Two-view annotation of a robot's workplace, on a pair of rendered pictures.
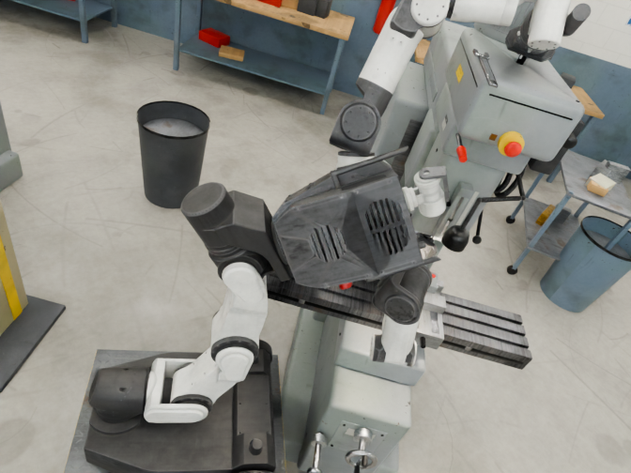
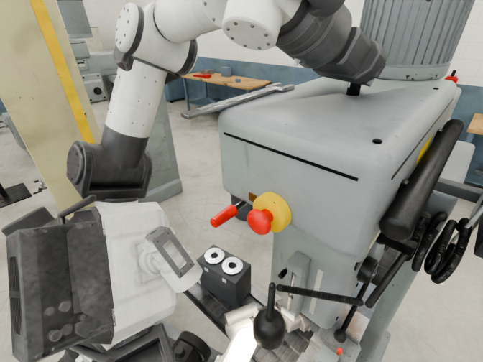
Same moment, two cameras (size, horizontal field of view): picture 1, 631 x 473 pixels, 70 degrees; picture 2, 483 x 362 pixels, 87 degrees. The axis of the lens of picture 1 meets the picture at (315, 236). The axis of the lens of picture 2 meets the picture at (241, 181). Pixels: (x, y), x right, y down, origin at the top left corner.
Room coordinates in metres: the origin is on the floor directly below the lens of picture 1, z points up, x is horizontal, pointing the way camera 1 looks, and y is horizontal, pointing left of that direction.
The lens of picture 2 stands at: (0.86, -0.57, 2.00)
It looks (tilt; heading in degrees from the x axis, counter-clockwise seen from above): 33 degrees down; 46
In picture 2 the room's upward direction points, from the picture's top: 1 degrees counter-clockwise
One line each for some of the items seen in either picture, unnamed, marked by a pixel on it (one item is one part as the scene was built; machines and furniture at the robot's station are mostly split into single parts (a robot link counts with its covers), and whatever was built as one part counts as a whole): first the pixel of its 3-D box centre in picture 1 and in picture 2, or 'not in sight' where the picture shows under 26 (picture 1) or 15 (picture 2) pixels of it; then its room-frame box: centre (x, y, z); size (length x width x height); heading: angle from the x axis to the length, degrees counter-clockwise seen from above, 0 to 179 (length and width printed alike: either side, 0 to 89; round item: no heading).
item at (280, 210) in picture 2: (510, 144); (271, 212); (1.09, -0.39, 1.76); 0.06 x 0.02 x 0.06; 93
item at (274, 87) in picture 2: (486, 67); (244, 98); (1.16, -0.27, 1.89); 0.24 x 0.04 x 0.01; 2
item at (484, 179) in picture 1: (452, 187); (319, 253); (1.33, -0.38, 1.47); 0.21 x 0.19 x 0.32; 93
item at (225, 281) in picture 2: not in sight; (224, 274); (1.32, 0.04, 1.01); 0.22 x 0.12 x 0.20; 101
